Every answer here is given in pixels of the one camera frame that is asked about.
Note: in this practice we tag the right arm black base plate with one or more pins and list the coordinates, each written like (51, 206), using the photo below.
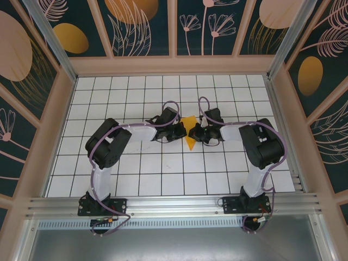
(231, 205)

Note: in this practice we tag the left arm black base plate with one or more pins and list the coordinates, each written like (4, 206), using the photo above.
(119, 204)

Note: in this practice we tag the grey metal panel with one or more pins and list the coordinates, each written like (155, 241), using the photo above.
(174, 244)

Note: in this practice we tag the white grid mat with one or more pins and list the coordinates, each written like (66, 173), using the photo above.
(108, 89)

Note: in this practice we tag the orange cloth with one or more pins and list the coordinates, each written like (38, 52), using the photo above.
(189, 122)

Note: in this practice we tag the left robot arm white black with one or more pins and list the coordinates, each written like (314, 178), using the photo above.
(102, 182)

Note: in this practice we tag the aluminium side rail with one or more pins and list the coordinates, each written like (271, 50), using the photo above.
(277, 108)

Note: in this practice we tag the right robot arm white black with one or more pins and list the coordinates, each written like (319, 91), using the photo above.
(255, 182)

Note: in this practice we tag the long aluminium mounting rail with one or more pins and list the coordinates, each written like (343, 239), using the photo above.
(174, 205)

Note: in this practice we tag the aluminium frame post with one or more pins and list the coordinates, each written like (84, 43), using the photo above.
(54, 43)
(291, 40)

